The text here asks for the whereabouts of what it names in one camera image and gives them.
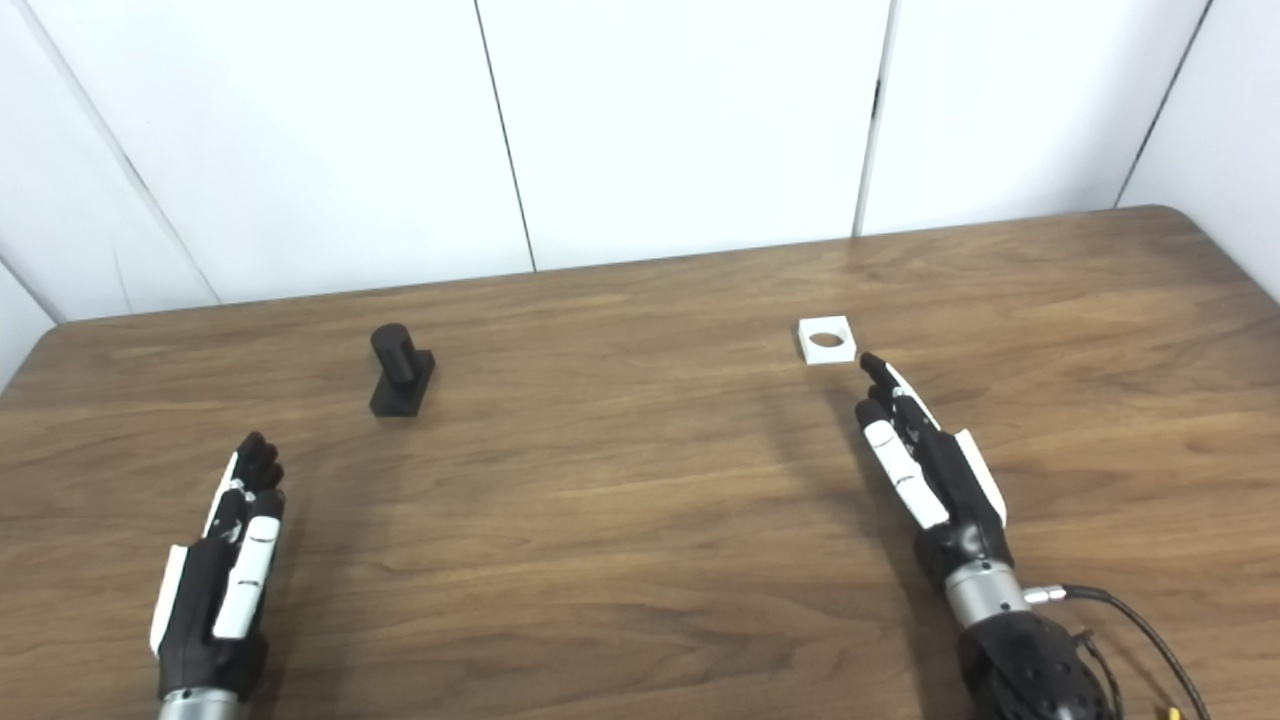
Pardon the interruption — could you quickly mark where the black peg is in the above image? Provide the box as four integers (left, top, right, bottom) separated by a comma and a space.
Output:
369, 323, 437, 419

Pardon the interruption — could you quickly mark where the thin right wire, yellow connector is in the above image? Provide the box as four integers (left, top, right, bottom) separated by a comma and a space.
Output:
1075, 630, 1181, 720

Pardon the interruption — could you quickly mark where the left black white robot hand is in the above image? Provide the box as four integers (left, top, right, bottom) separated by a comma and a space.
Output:
150, 432, 288, 699

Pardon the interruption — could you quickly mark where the thick black right wrist cable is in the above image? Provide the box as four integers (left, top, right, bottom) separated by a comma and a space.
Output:
1025, 585, 1211, 720

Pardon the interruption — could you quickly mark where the white square piece with hole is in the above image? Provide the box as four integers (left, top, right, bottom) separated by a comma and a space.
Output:
798, 316, 858, 367

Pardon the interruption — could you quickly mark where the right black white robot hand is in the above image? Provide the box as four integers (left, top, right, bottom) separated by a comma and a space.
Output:
855, 352, 1013, 591

